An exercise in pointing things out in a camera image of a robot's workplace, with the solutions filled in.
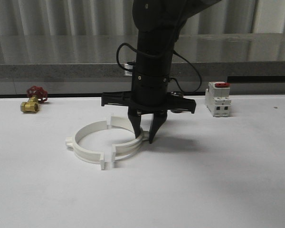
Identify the white half pipe clamp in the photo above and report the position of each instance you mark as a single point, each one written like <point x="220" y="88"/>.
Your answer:
<point x="83" y="154"/>
<point x="123" y="150"/>

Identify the white circuit breaker red switch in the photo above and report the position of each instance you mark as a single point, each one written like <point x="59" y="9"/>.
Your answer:
<point x="217" y="99"/>

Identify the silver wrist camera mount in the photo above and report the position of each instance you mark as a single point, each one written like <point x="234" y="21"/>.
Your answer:
<point x="129" y="68"/>

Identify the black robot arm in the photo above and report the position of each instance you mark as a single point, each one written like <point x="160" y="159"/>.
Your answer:
<point x="159" y="23"/>

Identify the black cylindrical capacitor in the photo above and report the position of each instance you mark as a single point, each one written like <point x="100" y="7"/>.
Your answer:
<point x="177" y="94"/>

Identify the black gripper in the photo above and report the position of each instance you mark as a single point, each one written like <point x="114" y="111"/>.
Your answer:
<point x="149" y="95"/>

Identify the brass valve red handwheel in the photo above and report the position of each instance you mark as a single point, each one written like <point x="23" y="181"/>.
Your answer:
<point x="37" y="95"/>

